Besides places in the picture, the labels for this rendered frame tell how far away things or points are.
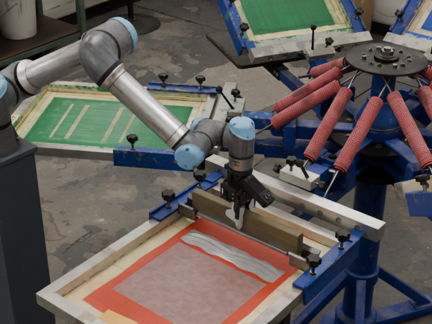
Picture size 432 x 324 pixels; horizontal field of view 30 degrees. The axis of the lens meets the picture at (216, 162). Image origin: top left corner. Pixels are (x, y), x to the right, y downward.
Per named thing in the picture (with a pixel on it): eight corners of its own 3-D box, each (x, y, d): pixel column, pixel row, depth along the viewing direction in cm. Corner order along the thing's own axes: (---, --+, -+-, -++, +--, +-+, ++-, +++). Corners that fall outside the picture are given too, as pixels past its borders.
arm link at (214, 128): (182, 127, 234) (218, 134, 230) (198, 111, 243) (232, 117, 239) (183, 150, 238) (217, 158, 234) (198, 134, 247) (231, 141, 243)
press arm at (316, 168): (301, 201, 269) (301, 188, 267) (285, 195, 272) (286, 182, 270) (328, 180, 281) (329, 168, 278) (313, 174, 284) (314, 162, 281)
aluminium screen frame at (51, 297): (194, 401, 198) (194, 390, 196) (36, 303, 229) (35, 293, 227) (356, 251, 251) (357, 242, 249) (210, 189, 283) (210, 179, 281)
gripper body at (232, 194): (234, 189, 253) (235, 156, 247) (256, 198, 248) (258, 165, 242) (219, 200, 248) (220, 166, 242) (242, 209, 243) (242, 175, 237)
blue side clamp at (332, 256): (305, 306, 231) (306, 287, 227) (290, 299, 233) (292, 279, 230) (358, 256, 251) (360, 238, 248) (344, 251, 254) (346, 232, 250)
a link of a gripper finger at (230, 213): (227, 224, 253) (230, 197, 249) (242, 231, 250) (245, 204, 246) (221, 227, 250) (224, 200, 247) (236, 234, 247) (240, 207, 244)
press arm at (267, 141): (66, 142, 329) (65, 129, 326) (71, 135, 334) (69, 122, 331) (373, 166, 314) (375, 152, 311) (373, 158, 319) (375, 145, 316)
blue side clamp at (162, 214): (161, 235, 261) (159, 217, 257) (149, 229, 263) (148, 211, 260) (218, 196, 281) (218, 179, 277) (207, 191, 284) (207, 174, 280)
